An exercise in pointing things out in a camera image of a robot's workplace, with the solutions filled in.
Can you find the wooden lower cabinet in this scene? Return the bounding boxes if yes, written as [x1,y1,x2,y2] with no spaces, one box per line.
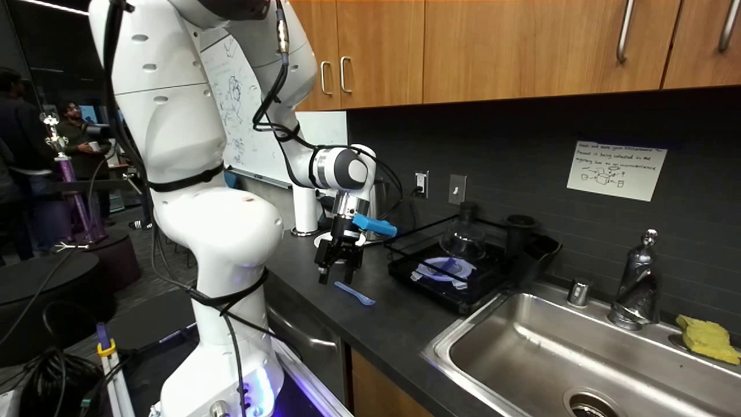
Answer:
[351,350,431,417]

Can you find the black dish drying rack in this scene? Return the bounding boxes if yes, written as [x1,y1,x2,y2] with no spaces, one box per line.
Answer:
[389,202,560,316]

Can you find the white paper towel roll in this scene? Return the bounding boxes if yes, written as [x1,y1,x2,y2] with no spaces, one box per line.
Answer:
[292,186,317,236]

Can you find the wall light switch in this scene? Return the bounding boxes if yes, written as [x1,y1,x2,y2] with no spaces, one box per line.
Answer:
[449,174,469,204]

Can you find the white paper note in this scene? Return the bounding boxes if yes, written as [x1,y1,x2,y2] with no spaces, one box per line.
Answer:
[567,142,667,202]

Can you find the blue plate in rack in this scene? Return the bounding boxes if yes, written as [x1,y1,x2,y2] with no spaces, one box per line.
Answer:
[410,256,477,291]

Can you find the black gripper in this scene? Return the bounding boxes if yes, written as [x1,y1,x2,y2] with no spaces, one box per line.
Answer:
[316,218,365,286]

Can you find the yellow sponge cloth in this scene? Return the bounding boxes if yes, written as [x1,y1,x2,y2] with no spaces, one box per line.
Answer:
[677,316,741,367]

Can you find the stainless steel electric kettle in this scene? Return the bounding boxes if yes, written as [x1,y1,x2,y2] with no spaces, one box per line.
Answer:
[362,182,383,221]

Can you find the chrome faucet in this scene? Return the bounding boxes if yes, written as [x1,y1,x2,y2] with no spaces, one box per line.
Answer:
[609,230,661,332]

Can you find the wooden upper cabinets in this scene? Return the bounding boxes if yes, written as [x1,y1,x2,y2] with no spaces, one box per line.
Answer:
[292,0,741,109]

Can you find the wall power outlet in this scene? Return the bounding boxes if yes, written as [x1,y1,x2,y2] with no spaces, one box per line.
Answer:
[414,173,429,200]

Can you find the blue plastic fork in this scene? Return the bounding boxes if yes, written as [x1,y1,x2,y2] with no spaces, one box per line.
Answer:
[335,281,376,306]

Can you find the stainless steel sink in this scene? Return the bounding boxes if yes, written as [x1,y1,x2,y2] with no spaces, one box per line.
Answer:
[424,286,741,417]

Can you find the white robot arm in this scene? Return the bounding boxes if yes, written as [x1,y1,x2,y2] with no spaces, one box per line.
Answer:
[88,0,376,417]

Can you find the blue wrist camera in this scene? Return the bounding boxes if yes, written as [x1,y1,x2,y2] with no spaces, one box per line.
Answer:
[352,213,399,239]

